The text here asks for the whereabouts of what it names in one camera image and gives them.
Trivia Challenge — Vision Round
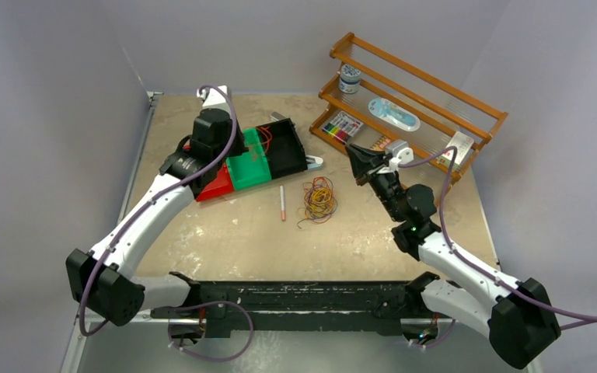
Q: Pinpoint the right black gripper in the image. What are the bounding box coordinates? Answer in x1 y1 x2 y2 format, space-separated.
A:
344 145 405 222

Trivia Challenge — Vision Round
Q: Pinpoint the yellow cable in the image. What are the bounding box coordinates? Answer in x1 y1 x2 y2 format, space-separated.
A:
304 186 337 220

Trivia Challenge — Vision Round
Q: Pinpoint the purple thin cable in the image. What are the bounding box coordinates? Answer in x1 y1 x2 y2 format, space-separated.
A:
302 177 339 223

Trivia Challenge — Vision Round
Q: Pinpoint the black plastic bin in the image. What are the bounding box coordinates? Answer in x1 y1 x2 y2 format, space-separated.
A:
255 118 307 180

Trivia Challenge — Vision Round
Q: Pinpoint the green plastic bin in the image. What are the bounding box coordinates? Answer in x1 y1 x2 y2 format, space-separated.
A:
226 128 271 191

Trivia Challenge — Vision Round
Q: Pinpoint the red plastic bin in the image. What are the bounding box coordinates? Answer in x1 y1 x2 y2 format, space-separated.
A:
180 141 234 202

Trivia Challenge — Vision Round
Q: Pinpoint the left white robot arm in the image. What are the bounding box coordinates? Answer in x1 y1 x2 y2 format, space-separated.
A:
65 108 246 336

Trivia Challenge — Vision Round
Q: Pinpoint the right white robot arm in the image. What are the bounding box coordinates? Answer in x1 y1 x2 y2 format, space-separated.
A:
345 141 561 369

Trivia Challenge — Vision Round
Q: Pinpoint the orange card pack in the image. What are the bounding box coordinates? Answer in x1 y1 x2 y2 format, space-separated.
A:
370 136 393 152

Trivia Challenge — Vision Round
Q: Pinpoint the coloured marker pack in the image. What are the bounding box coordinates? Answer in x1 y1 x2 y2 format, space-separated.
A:
320 112 365 145

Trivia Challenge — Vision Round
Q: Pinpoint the blue packaged tool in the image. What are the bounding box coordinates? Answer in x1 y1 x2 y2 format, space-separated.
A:
368 97 421 132

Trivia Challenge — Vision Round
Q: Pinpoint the wooden tiered shelf rack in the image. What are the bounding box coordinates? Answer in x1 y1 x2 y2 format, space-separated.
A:
309 33 508 186

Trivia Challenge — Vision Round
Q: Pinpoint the grey white stapler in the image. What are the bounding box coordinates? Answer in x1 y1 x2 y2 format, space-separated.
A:
270 111 286 121

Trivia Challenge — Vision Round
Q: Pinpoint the white blue round jar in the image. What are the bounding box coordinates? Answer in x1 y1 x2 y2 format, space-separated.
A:
339 64 361 94

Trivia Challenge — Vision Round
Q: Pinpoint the white orange tipped pen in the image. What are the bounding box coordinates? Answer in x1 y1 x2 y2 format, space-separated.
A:
279 185 287 221

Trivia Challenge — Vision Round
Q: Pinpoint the white red small box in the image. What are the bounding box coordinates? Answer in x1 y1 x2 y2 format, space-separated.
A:
437 131 475 169

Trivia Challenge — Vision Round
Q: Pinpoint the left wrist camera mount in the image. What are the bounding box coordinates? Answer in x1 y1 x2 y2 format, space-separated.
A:
196 85 232 114

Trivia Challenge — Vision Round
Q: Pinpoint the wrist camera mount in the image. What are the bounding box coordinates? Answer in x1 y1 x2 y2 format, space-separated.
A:
379 140 414 174
196 85 232 114

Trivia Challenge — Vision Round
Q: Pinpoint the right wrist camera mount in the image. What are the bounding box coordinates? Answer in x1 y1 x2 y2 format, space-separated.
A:
379 140 414 174

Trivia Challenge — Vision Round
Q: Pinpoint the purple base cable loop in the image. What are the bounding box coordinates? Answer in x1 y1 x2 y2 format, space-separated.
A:
166 300 257 364

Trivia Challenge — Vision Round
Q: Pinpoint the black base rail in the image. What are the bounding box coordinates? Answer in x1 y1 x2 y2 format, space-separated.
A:
130 272 442 338

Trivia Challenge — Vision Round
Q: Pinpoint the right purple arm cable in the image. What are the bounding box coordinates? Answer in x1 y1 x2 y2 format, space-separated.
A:
400 145 597 332

